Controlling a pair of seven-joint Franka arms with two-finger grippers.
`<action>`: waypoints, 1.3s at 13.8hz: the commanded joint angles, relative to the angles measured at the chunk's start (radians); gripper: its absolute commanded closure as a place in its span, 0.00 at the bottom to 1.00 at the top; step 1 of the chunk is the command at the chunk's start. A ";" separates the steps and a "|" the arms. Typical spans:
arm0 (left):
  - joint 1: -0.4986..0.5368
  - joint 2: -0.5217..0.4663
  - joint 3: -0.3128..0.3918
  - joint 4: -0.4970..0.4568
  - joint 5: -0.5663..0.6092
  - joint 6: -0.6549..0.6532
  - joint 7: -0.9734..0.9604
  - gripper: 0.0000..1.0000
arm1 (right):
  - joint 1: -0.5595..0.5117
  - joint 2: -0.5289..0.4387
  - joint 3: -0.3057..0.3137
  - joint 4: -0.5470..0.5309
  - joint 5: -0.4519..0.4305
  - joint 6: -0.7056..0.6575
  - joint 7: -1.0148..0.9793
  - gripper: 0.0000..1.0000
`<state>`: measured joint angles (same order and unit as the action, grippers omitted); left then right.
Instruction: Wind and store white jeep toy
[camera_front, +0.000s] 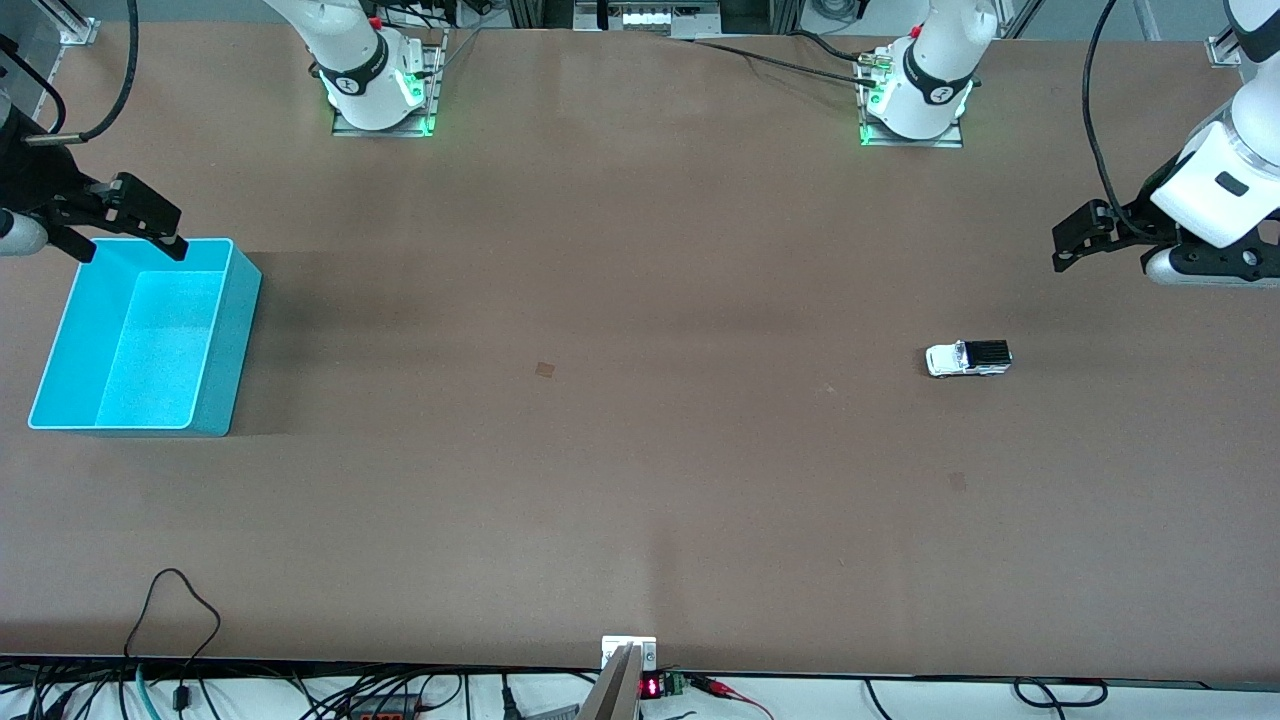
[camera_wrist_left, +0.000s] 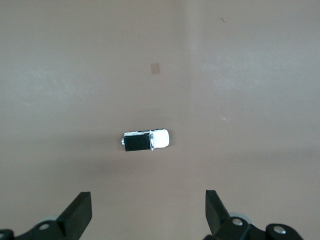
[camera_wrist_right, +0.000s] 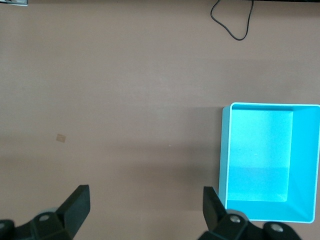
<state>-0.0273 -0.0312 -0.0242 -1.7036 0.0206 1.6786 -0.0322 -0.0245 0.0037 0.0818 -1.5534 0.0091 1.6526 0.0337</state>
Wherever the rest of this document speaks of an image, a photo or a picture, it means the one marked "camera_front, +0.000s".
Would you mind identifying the black coiled floor cable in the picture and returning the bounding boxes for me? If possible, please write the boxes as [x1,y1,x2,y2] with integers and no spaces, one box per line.
[1012,677,1109,710]

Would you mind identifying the long black table cable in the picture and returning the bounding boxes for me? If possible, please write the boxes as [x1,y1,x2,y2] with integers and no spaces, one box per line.
[688,36,883,83]

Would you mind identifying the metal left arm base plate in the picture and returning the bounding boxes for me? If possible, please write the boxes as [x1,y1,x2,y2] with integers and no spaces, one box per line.
[857,50,965,149]

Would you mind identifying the red clip wires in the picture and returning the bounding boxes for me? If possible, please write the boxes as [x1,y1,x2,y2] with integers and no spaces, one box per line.
[688,675,777,720]

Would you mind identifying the white device with ports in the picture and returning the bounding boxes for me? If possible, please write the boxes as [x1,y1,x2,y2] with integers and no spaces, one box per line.
[575,0,723,32]

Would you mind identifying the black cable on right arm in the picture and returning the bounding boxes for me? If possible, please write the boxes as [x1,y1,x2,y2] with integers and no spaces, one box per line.
[24,0,140,147]

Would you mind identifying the thin black looped cable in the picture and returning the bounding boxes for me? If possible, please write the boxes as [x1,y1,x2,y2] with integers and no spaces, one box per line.
[124,568,222,713]

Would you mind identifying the white toy pickup truck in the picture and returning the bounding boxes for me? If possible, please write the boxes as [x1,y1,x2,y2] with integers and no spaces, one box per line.
[925,340,1013,379]

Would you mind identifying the teal plastic bin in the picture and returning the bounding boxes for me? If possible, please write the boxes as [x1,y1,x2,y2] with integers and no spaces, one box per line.
[27,237,263,438]

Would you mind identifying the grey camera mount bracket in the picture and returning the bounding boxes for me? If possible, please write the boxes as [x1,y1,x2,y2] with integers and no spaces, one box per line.
[578,636,658,720]

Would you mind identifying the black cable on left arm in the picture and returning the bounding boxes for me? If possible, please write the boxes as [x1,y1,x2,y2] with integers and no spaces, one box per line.
[1083,0,1151,241]

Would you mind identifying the short black table cable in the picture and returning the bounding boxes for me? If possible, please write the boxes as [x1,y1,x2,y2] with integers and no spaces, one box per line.
[788,29,873,64]

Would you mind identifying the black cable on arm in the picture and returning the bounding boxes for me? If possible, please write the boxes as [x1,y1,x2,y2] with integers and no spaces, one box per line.
[1083,0,1151,241]
[24,0,140,147]

